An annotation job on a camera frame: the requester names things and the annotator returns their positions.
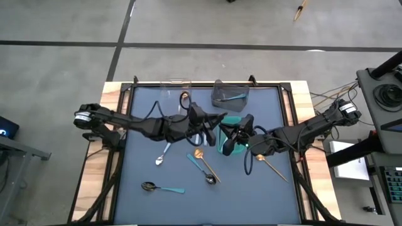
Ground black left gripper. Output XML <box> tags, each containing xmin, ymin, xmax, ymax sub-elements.
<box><xmin>183</xmin><ymin>102</ymin><xmax>227</xmax><ymax>147</ymax></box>

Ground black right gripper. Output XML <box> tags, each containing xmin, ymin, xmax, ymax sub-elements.
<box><xmin>219</xmin><ymin>113</ymin><xmax>268</xmax><ymax>157</ymax></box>

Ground black spoon teal handle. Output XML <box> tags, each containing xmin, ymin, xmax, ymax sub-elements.
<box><xmin>187</xmin><ymin>153</ymin><xmax>217</xmax><ymax>185</ymax></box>
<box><xmin>141</xmin><ymin>181</ymin><xmax>186</xmax><ymax>195</ymax></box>
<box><xmin>216</xmin><ymin>93</ymin><xmax>247</xmax><ymax>103</ymax></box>

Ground teal plastic container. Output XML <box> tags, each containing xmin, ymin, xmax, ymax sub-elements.
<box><xmin>217</xmin><ymin>116</ymin><xmax>249</xmax><ymax>155</ymax></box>

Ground smoky grey plastic container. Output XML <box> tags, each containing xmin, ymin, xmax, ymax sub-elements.
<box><xmin>210</xmin><ymin>80</ymin><xmax>251</xmax><ymax>113</ymax></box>

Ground clear plastic container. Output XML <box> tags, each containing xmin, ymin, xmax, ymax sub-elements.
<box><xmin>158</xmin><ymin>78</ymin><xmax>192</xmax><ymax>125</ymax></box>

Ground blue-grey table mat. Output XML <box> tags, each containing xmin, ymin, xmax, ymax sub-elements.
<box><xmin>114</xmin><ymin>86</ymin><xmax>302</xmax><ymax>225</ymax></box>

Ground black cart strut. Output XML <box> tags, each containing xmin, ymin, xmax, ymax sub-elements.
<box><xmin>325</xmin><ymin>130</ymin><xmax>378</xmax><ymax>168</ymax></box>

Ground white box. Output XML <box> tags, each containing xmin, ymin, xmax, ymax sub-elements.
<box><xmin>329</xmin><ymin>140</ymin><xmax>371</xmax><ymax>181</ymax></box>

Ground grey equipment cart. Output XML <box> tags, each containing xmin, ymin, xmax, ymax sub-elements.
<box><xmin>356</xmin><ymin>67</ymin><xmax>402</xmax><ymax>154</ymax></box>

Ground wooden stick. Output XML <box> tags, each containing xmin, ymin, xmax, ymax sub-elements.
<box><xmin>293</xmin><ymin>0</ymin><xmax>308</xmax><ymax>22</ymax></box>

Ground grey control console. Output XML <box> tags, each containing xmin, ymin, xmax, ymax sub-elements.
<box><xmin>366</xmin><ymin>152</ymin><xmax>402</xmax><ymax>226</ymax></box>

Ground dark tablet screen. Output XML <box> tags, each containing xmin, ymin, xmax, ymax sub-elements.
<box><xmin>380</xmin><ymin>118</ymin><xmax>402</xmax><ymax>132</ymax></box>

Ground black pole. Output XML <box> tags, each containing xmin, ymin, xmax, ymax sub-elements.
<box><xmin>369</xmin><ymin>50</ymin><xmax>402</xmax><ymax>80</ymax></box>

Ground keypad panel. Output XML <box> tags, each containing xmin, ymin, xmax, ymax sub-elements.
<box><xmin>383</xmin><ymin>166</ymin><xmax>402</xmax><ymax>204</ymax></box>

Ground grey side table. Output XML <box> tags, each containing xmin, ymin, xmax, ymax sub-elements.
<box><xmin>0</xmin><ymin>135</ymin><xmax>52</xmax><ymax>226</ymax></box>

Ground black device blue light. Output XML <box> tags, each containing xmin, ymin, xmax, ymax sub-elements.
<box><xmin>0</xmin><ymin>116</ymin><xmax>20</xmax><ymax>141</ymax></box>

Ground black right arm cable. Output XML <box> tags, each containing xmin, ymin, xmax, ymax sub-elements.
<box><xmin>243</xmin><ymin>124</ymin><xmax>268</xmax><ymax>176</ymax></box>

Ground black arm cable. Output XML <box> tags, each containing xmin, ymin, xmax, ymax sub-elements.
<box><xmin>143</xmin><ymin>91</ymin><xmax>205</xmax><ymax>148</ymax></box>
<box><xmin>243</xmin><ymin>124</ymin><xmax>268</xmax><ymax>176</ymax></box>

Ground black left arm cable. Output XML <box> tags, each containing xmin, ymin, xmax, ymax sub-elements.
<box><xmin>143</xmin><ymin>91</ymin><xmax>205</xmax><ymax>148</ymax></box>

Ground black table frame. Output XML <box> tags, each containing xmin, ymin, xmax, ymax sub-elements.
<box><xmin>67</xmin><ymin>75</ymin><xmax>342</xmax><ymax>226</ymax></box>

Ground tangled floor cables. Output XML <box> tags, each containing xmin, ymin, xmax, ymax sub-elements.
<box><xmin>309</xmin><ymin>80</ymin><xmax>374</xmax><ymax>126</ymax></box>

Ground black cable coil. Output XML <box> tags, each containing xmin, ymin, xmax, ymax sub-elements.
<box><xmin>372</xmin><ymin>83</ymin><xmax>402</xmax><ymax>112</ymax></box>

